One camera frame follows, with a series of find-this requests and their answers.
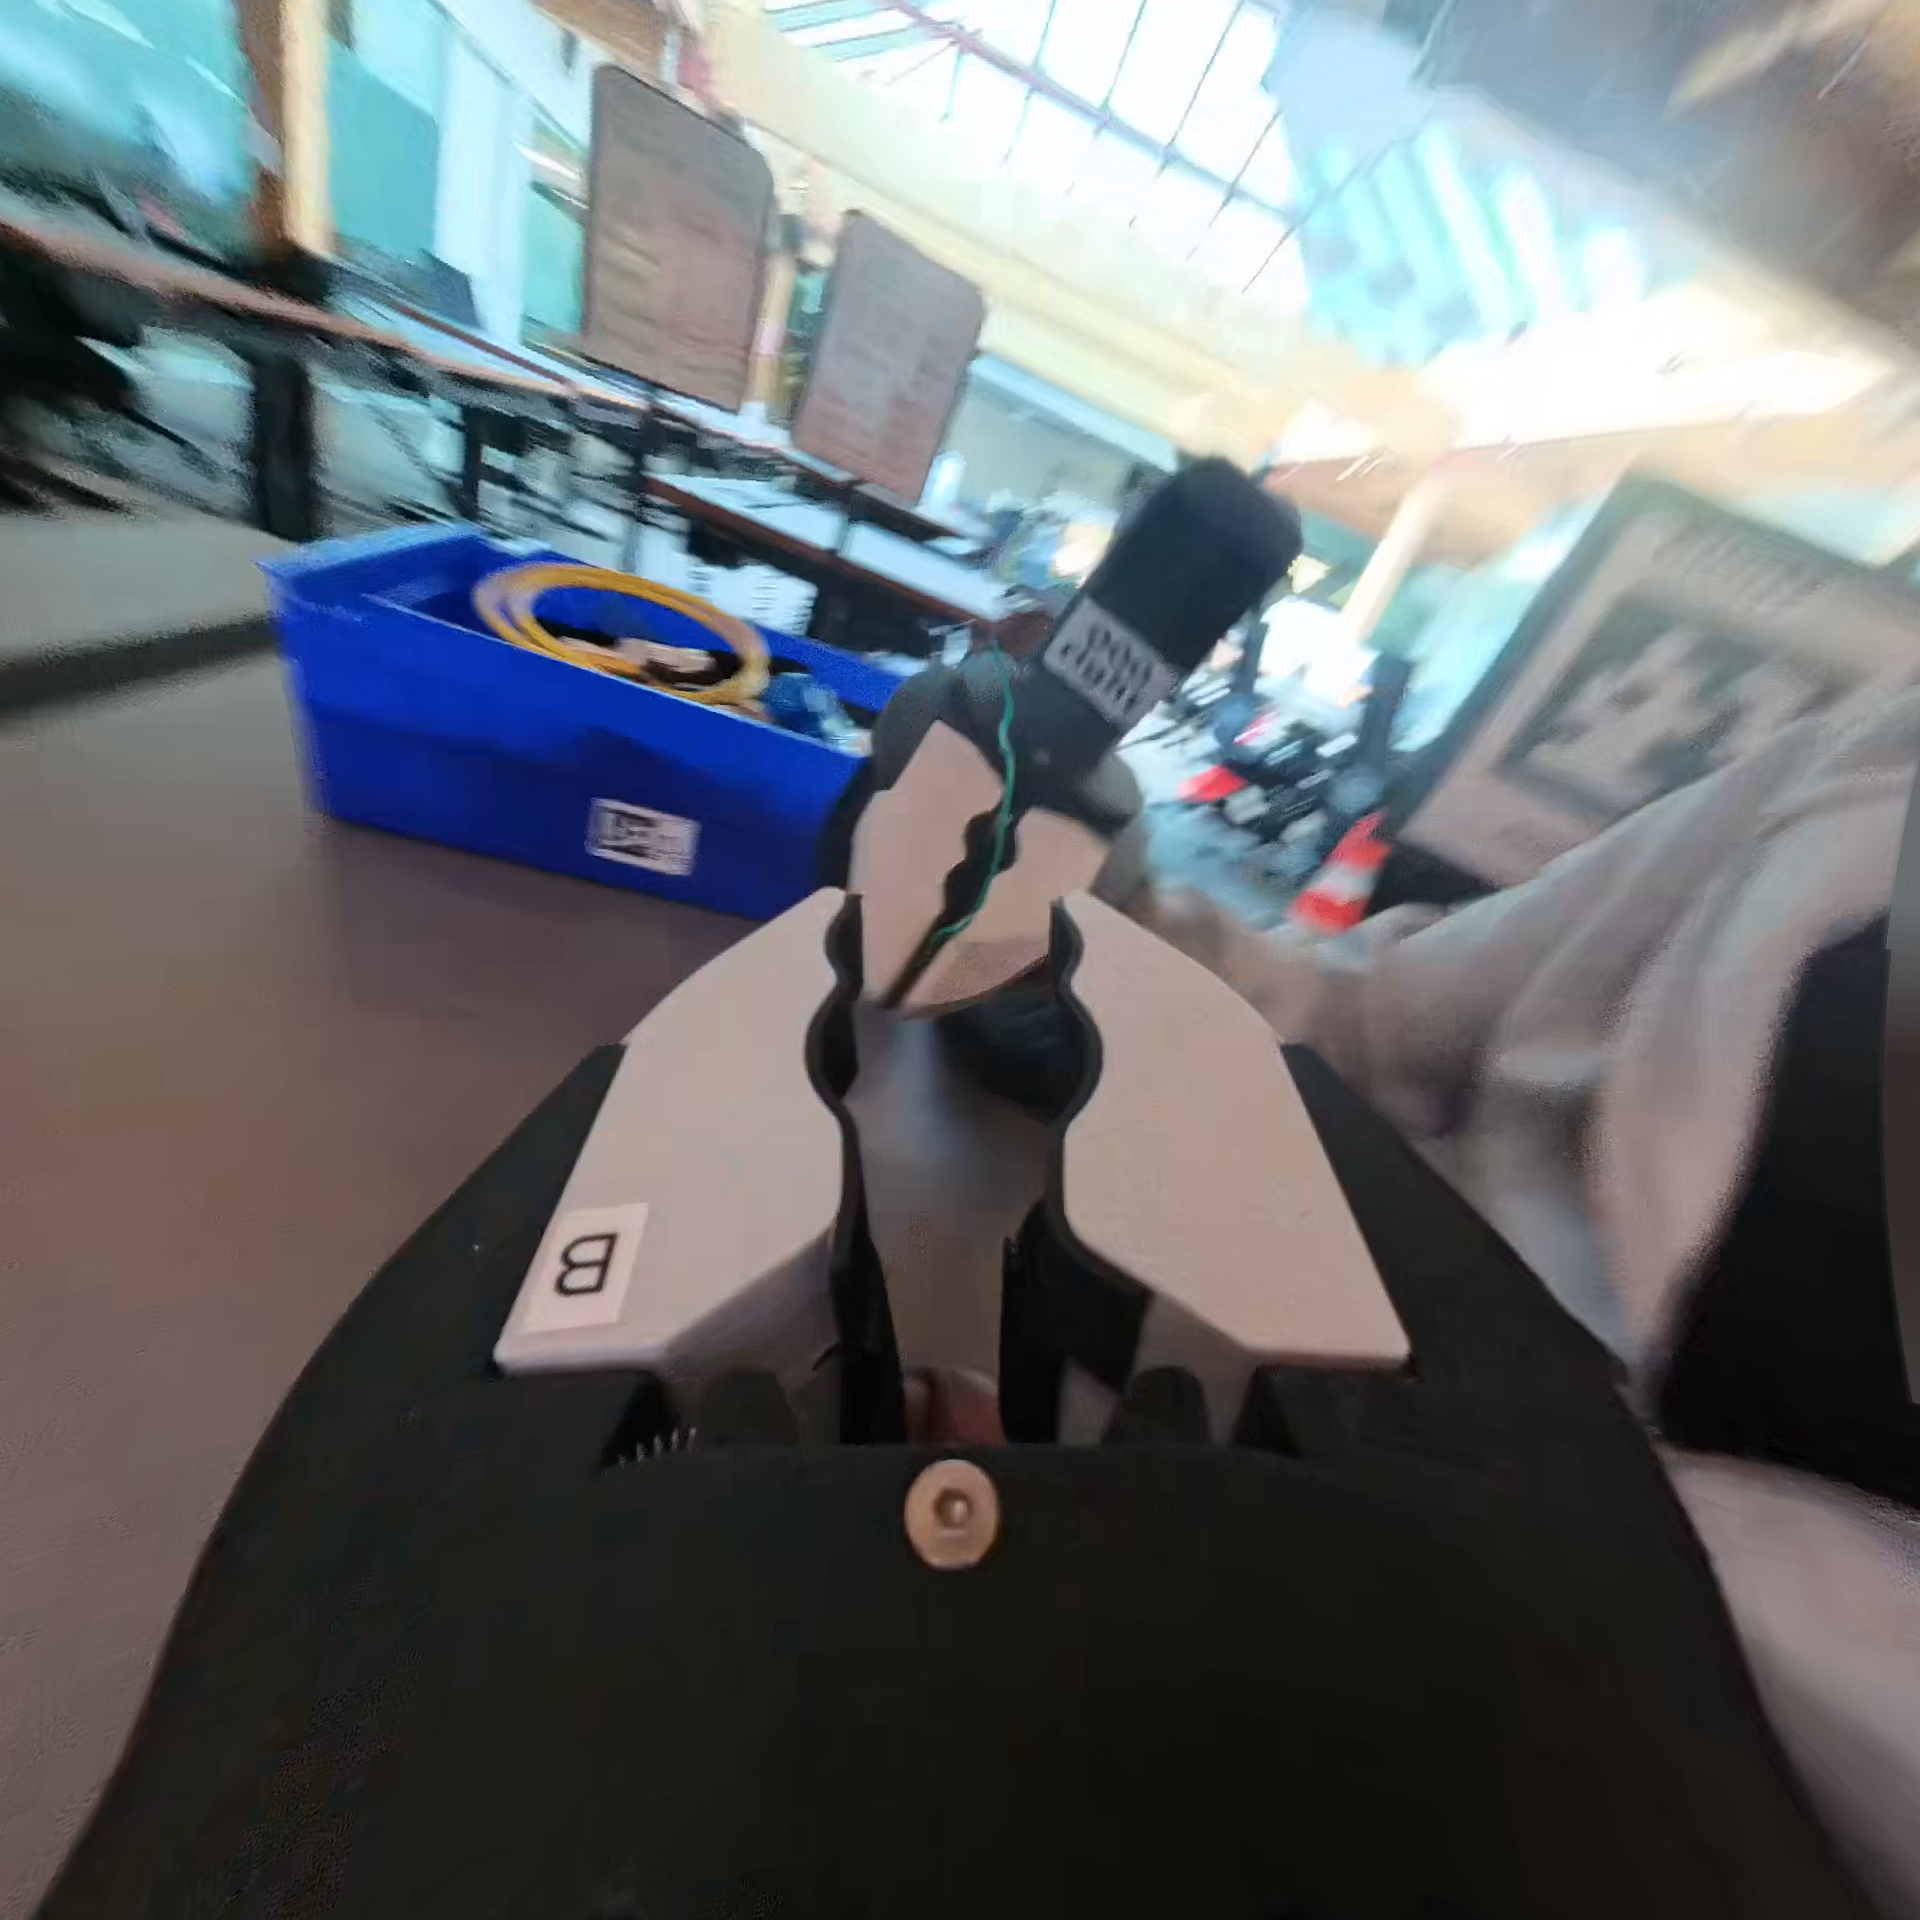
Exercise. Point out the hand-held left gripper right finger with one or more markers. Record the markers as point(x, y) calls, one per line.
point(1213, 1201)

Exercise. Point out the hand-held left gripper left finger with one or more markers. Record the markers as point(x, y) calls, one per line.
point(705, 1185)

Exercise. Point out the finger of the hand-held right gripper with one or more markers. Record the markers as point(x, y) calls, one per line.
point(915, 826)
point(1035, 900)

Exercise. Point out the wooden office desk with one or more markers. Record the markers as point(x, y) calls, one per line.
point(299, 307)

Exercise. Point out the orange traffic cone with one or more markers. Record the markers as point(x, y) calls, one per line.
point(1343, 885)

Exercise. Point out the blue bin with tag label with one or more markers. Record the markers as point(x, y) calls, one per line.
point(495, 780)

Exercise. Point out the large printed tag board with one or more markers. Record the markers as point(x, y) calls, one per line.
point(1650, 705)

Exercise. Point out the person's black shirt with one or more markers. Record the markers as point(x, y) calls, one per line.
point(1800, 1276)

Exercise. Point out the person's grey hoodie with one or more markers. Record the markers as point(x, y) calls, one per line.
point(1829, 1650)

